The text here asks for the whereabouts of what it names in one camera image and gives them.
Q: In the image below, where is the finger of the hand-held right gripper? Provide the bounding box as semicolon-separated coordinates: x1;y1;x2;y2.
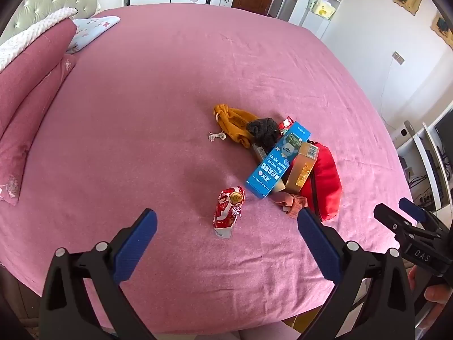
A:
398;197;447;231
374;203;418;237

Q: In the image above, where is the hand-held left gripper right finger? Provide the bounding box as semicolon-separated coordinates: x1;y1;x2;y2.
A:
296;207;414;340

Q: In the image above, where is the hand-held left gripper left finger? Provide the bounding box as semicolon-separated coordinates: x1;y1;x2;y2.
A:
39;208;158;340

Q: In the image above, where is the red zip pouch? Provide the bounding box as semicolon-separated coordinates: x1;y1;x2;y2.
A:
299;142;343;223

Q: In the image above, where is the gold cardboard box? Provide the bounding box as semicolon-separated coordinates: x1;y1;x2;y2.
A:
283;141;320;196

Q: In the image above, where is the blue cardboard box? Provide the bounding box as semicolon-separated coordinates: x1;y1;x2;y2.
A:
246;121;312;199

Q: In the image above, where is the red white candy packet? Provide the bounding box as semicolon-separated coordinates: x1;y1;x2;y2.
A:
211;185;246;239

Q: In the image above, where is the orange tube with beige cap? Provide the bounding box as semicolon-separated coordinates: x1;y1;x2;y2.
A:
252;143;287;194

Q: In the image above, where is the person's right hand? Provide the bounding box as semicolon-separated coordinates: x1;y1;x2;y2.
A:
407;266;453;306

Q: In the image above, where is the pink cloth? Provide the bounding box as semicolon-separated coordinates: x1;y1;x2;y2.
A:
272;191;308;219

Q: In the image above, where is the white desk shelving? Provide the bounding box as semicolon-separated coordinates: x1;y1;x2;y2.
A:
396;101;453;215

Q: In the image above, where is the red snack wrapper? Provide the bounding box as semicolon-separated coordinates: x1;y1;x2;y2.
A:
277;116;295;137

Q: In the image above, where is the pink embroidered pillow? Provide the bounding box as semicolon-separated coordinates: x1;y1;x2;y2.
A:
0;55;77;206

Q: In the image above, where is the white side cabinet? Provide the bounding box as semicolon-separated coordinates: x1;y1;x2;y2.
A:
301;9;331;40

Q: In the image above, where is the light blue patterned pillow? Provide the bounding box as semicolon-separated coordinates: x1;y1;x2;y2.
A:
65;16;121;54

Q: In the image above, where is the yellow and white box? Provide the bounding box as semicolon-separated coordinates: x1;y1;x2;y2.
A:
308;0;336;20

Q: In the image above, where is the white fleece blanket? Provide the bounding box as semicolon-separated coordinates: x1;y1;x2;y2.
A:
0;7;76;72

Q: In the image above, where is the dark fabric hair tie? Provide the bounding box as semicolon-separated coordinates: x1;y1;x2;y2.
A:
246;117;278;148

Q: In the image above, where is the mustard yellow drawstring pouch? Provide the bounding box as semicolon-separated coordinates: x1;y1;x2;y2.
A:
208;104;260;149

